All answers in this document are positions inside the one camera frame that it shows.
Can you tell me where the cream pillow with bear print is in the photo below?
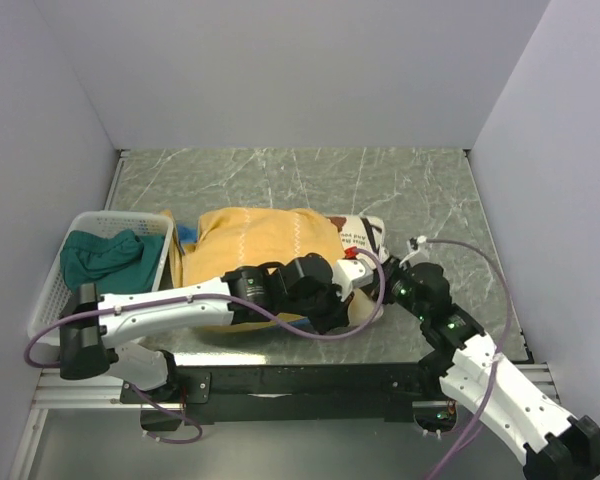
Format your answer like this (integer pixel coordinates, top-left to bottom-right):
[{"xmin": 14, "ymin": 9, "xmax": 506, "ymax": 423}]
[{"xmin": 327, "ymin": 213, "xmax": 388, "ymax": 321}]

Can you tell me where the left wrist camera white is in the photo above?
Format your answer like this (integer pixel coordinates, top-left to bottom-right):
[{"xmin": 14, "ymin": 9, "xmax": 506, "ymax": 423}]
[{"xmin": 332, "ymin": 247, "xmax": 375, "ymax": 299}]

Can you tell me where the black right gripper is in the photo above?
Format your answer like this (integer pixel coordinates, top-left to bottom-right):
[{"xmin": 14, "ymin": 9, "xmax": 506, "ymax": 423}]
[{"xmin": 360, "ymin": 254, "xmax": 429, "ymax": 321}]

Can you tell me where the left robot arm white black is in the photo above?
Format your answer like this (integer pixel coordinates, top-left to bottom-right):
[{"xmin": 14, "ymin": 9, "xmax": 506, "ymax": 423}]
[{"xmin": 59, "ymin": 253, "xmax": 360, "ymax": 402}]

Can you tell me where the black base beam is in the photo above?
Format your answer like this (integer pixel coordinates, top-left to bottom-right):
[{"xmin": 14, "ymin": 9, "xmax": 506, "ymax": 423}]
[{"xmin": 120, "ymin": 363, "xmax": 459, "ymax": 432}]

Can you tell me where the aluminium rail frame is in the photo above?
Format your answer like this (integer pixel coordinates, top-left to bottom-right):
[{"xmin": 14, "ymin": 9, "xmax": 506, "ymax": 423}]
[{"xmin": 9, "ymin": 363, "xmax": 586, "ymax": 480}]

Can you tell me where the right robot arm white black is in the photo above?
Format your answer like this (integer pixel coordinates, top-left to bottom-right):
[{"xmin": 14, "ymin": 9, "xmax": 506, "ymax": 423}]
[{"xmin": 383, "ymin": 256, "xmax": 600, "ymax": 479}]

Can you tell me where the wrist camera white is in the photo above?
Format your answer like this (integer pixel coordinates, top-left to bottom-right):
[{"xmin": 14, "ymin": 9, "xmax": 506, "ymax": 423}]
[
  {"xmin": 400, "ymin": 235, "xmax": 430, "ymax": 266},
  {"xmin": 332, "ymin": 247, "xmax": 375, "ymax": 299}
]

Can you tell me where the white plastic basket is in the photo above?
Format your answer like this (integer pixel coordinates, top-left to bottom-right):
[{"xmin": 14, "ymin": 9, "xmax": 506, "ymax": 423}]
[{"xmin": 27, "ymin": 210, "xmax": 174, "ymax": 337}]

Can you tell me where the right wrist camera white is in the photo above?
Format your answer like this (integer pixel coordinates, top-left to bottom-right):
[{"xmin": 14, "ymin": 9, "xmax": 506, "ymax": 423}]
[{"xmin": 400, "ymin": 235, "xmax": 430, "ymax": 266}]

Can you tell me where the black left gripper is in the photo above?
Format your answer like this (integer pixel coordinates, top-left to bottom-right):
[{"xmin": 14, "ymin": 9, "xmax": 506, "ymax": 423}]
[{"xmin": 281, "ymin": 275, "xmax": 356, "ymax": 337}]

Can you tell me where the green cloth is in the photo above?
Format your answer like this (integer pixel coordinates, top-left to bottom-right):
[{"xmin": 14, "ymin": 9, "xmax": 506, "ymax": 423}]
[{"xmin": 60, "ymin": 229, "xmax": 165, "ymax": 294}]

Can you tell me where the blue and yellow pillowcase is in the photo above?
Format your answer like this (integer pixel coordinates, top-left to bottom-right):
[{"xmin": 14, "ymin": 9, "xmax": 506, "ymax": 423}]
[{"xmin": 160, "ymin": 206, "xmax": 356, "ymax": 332}]

